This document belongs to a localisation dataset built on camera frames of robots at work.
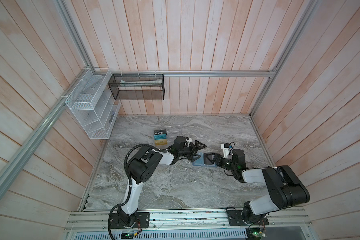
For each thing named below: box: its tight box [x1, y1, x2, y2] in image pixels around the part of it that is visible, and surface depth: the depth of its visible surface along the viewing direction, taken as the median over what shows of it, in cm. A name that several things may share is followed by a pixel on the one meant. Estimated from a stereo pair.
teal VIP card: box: [154, 134, 167, 140], surface depth 103 cm
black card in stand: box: [154, 129, 167, 135], surface depth 103 cm
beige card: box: [154, 139, 168, 146], surface depth 103 cm
